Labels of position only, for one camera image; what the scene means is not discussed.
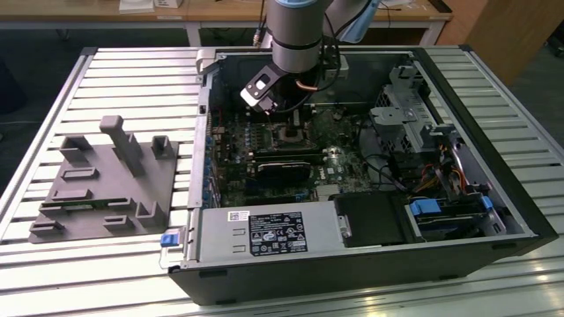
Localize RAM slot white latches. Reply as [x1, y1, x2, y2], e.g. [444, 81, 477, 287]
[253, 154, 324, 163]

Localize green motherboard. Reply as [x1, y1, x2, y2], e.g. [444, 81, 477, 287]
[207, 102, 376, 209]

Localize grey metal drive cage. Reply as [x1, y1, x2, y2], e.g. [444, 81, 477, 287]
[369, 64, 459, 156]

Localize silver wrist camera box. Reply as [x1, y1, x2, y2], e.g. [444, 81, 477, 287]
[240, 64, 287, 115]

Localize blue disk carrier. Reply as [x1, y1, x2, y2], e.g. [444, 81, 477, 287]
[408, 197, 443, 219]

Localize green RAM stick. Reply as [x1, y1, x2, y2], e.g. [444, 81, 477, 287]
[55, 199, 128, 210]

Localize thick black cable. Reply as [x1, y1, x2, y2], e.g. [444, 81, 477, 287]
[359, 153, 413, 194]

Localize grey parts rack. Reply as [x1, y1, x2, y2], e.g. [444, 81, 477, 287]
[27, 114, 181, 244]

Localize silver chipset heatsink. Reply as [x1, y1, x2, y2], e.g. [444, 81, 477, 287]
[316, 184, 343, 199]

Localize black bay cover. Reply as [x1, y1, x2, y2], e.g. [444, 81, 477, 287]
[332, 192, 415, 248]

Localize CPU socket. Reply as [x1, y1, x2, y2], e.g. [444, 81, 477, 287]
[268, 122, 319, 149]

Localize silver power supply unit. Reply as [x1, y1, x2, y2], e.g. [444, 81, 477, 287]
[196, 200, 353, 262]

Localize wooden desk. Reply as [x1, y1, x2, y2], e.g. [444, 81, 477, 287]
[0, 0, 455, 47]

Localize wooden cabinet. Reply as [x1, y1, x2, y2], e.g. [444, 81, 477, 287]
[433, 0, 564, 86]

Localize black graphics card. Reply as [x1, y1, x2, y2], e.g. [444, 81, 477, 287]
[257, 160, 312, 182]

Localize RAM slot black latches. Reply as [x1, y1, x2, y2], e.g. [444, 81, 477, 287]
[253, 148, 325, 157]

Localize black grey PC case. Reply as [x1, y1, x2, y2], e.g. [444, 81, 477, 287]
[165, 44, 559, 306]

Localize orange yellow wire bundle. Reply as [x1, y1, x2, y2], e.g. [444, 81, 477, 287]
[413, 161, 469, 195]

